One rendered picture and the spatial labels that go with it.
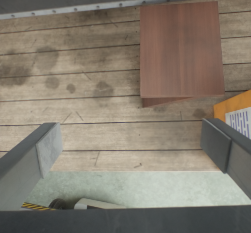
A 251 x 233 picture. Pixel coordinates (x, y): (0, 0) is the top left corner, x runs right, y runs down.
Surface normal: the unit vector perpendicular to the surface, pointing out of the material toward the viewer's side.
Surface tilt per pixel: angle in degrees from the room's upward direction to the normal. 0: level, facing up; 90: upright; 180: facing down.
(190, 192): 0
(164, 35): 0
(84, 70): 0
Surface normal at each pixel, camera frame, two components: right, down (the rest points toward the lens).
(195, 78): -0.11, -0.14
